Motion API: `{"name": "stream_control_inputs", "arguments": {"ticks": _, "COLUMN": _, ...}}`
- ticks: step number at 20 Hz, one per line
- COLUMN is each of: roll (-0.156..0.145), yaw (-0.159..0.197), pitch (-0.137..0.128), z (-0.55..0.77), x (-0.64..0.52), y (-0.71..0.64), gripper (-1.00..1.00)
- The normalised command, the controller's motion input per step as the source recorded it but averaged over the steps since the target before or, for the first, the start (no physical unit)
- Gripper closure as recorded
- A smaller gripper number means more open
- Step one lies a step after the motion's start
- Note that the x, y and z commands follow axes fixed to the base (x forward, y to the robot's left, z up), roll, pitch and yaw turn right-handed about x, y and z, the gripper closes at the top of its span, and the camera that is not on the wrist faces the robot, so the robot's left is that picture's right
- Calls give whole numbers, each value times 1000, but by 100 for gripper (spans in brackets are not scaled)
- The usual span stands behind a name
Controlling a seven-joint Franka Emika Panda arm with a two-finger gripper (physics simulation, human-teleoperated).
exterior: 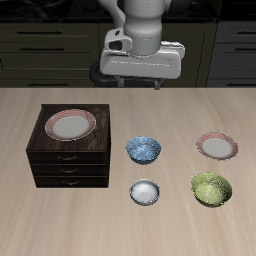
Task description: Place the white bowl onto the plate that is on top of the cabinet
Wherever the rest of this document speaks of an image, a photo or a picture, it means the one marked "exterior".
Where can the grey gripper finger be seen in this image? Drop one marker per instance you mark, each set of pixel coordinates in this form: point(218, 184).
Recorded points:
point(159, 84)
point(120, 81)

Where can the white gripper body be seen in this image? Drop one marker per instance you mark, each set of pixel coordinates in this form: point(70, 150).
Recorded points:
point(140, 66)

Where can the large red-rimmed white plate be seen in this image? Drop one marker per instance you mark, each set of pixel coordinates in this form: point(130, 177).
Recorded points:
point(70, 125)

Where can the blue speckled bowl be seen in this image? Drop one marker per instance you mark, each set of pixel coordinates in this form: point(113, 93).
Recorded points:
point(143, 150)

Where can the small red-rimmed white plate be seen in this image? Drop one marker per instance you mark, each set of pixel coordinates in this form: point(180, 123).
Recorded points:
point(217, 146)

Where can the dark wooden cabinet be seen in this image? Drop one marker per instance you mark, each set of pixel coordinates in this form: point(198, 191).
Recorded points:
point(70, 150)

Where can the white bowl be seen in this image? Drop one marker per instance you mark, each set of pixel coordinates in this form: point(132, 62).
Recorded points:
point(144, 191)

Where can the green speckled bowl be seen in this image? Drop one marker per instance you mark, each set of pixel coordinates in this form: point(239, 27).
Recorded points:
point(211, 190)

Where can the dark kitchen cupboards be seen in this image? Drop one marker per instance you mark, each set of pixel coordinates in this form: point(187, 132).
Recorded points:
point(46, 50)

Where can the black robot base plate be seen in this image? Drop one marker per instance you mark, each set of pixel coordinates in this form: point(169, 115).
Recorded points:
point(103, 78)

